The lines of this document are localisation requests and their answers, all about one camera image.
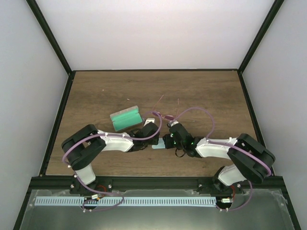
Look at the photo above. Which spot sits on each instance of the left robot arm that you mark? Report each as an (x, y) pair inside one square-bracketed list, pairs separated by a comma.
[(82, 148)]

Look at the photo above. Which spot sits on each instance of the pink sunglasses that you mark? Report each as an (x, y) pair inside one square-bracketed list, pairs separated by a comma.
[(168, 114)]

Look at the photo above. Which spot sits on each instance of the black aluminium frame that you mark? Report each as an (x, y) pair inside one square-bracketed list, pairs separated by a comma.
[(143, 85)]

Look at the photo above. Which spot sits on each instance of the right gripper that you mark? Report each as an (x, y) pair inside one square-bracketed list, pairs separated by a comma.
[(168, 145)]

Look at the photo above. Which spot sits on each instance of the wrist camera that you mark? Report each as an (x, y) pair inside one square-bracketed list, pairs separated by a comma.
[(170, 124), (149, 120)]

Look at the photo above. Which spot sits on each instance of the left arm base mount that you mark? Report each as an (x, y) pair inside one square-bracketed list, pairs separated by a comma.
[(102, 184)]

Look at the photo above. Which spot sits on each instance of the light blue slotted cable duct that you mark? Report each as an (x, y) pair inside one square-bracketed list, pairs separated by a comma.
[(128, 201)]

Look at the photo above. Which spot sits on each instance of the clear plastic sheet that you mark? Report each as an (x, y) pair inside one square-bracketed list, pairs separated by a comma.
[(261, 209)]

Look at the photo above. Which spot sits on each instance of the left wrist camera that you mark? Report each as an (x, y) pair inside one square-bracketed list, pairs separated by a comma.
[(149, 120)]

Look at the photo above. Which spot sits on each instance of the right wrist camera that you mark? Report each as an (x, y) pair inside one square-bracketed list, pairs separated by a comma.
[(170, 124)]

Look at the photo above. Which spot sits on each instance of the light blue cleaning cloth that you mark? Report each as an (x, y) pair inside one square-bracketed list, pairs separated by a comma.
[(160, 145)]

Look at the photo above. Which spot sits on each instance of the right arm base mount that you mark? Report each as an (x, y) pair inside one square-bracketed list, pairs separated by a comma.
[(212, 186)]

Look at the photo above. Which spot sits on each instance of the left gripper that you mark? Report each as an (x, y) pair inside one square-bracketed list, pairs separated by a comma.
[(155, 141)]

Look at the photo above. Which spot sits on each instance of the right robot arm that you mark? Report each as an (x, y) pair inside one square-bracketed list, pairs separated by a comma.
[(250, 160)]

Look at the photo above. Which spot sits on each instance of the grey glasses case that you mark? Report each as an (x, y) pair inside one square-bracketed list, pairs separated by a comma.
[(126, 118)]

